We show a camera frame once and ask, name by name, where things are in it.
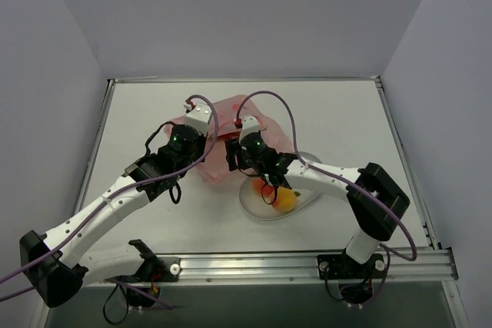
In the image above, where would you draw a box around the pink plastic bag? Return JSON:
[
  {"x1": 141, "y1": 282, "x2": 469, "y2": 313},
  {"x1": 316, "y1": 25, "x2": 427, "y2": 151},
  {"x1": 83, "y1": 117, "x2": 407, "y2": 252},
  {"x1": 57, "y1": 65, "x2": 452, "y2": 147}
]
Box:
[{"x1": 164, "y1": 93, "x2": 291, "y2": 186}]

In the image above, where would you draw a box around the orange fake peach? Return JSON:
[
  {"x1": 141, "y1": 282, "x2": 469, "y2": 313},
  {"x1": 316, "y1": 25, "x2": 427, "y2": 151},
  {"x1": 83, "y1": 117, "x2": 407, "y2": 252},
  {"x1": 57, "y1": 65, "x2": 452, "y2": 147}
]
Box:
[{"x1": 271, "y1": 187, "x2": 301, "y2": 213}]

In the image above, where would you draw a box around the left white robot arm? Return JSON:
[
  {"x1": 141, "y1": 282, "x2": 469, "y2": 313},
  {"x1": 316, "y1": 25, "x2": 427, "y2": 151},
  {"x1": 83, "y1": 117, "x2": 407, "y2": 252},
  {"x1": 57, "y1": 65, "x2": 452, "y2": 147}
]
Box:
[{"x1": 19, "y1": 118, "x2": 209, "y2": 308}]

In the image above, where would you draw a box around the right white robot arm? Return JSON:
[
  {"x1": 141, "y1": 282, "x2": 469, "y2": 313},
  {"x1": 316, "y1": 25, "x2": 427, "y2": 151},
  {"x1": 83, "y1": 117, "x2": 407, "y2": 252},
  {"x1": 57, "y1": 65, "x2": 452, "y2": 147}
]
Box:
[{"x1": 225, "y1": 131, "x2": 417, "y2": 264}]

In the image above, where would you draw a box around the white oval plate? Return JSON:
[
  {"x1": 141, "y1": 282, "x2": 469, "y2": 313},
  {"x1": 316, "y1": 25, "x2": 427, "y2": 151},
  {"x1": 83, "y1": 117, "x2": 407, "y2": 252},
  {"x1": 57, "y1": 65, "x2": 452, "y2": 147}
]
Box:
[{"x1": 239, "y1": 170, "x2": 320, "y2": 221}]

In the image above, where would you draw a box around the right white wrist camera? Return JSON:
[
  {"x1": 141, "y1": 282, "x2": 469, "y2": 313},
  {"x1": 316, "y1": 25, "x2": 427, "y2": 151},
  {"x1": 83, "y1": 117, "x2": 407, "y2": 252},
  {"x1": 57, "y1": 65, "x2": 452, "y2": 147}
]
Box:
[{"x1": 234, "y1": 114, "x2": 263, "y2": 140}]

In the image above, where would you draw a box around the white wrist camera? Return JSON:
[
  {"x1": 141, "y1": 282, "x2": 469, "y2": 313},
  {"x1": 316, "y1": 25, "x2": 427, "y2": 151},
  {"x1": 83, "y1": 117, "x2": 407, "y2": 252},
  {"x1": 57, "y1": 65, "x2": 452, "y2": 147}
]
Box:
[
  {"x1": 183, "y1": 102, "x2": 211, "y2": 136},
  {"x1": 234, "y1": 114, "x2": 263, "y2": 140}
]

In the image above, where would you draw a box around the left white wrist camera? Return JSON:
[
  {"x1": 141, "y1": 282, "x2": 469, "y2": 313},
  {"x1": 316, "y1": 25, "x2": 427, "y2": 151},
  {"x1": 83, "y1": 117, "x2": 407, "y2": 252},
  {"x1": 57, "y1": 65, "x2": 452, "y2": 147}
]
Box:
[{"x1": 183, "y1": 102, "x2": 211, "y2": 136}]

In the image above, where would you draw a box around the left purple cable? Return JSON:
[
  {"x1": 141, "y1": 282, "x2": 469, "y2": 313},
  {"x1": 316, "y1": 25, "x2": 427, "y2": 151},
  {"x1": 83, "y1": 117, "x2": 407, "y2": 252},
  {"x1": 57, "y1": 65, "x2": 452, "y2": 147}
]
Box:
[{"x1": 0, "y1": 93, "x2": 221, "y2": 302}]

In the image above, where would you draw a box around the purple cable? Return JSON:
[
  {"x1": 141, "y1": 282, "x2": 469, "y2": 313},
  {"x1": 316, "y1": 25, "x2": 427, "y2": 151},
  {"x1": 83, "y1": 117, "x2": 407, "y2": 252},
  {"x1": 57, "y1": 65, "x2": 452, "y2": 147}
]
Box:
[
  {"x1": 234, "y1": 90, "x2": 418, "y2": 262},
  {"x1": 0, "y1": 93, "x2": 221, "y2": 302}
]

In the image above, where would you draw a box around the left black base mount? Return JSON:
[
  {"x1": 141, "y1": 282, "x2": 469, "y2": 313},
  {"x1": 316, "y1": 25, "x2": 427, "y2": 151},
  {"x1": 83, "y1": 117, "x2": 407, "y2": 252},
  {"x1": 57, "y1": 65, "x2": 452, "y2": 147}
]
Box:
[{"x1": 134, "y1": 256, "x2": 181, "y2": 283}]

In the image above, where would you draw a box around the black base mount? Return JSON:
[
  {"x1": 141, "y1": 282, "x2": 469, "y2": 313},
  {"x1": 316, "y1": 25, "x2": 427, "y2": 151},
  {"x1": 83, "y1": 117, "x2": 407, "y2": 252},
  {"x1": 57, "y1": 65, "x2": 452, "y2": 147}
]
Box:
[
  {"x1": 134, "y1": 256, "x2": 181, "y2": 283},
  {"x1": 317, "y1": 252, "x2": 387, "y2": 281}
]

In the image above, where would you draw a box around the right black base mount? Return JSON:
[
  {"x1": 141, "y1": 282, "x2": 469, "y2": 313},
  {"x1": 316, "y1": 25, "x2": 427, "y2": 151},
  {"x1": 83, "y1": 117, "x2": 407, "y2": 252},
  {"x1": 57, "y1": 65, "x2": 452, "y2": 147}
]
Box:
[{"x1": 317, "y1": 252, "x2": 387, "y2": 281}]

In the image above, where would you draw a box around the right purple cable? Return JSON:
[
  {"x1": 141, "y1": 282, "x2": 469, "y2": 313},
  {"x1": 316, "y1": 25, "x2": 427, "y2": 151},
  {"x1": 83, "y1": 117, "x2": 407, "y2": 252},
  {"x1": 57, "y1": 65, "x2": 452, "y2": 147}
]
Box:
[{"x1": 234, "y1": 90, "x2": 418, "y2": 262}]

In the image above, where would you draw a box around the aluminium front rail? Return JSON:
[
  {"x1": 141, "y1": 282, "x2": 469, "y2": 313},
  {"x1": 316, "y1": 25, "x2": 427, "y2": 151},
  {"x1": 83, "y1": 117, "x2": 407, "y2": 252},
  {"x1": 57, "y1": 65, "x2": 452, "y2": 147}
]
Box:
[{"x1": 79, "y1": 246, "x2": 457, "y2": 287}]

